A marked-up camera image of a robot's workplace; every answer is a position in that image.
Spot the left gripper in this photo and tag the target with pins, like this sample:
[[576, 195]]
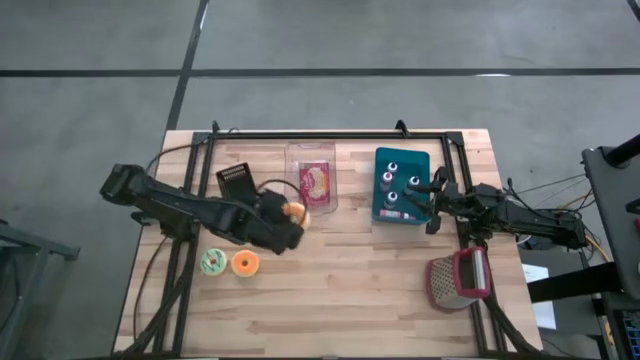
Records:
[[272, 235]]

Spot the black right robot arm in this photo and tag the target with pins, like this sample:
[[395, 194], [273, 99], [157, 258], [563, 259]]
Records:
[[525, 217]]

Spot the pink labelled small bottle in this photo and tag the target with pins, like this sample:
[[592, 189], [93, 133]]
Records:
[[395, 215]]

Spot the black food colouring bottle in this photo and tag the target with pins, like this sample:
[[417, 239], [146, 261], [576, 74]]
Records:
[[391, 199]]

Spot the red food colouring bottle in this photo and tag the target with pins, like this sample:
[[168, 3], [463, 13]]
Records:
[[386, 178]]

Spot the toy donut green icing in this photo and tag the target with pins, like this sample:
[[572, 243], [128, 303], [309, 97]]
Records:
[[213, 262]]

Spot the black metal table frame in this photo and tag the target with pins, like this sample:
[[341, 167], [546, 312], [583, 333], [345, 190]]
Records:
[[325, 135]]

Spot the grey equipment cart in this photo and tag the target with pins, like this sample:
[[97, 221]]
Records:
[[612, 210]]

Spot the white paper sheet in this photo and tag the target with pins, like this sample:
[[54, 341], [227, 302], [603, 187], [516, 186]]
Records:
[[539, 295]]

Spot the clear plastic bin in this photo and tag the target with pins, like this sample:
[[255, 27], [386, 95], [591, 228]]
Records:
[[310, 150]]

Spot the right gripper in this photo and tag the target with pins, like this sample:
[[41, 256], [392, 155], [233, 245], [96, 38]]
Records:
[[447, 200]]

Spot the toy donut orange icing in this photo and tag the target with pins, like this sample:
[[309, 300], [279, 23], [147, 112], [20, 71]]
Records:
[[245, 263]]

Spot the red popcorn bag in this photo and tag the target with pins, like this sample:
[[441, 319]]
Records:
[[315, 184]]

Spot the blue plastic bin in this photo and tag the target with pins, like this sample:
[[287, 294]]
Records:
[[417, 160]]

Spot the grey metal bench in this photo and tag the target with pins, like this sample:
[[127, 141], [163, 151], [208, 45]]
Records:
[[30, 250]]

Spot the dark food colouring bottle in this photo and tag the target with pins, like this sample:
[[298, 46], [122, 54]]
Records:
[[414, 182], [392, 167]]

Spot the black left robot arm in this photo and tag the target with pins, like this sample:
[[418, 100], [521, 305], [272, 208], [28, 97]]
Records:
[[170, 200]]

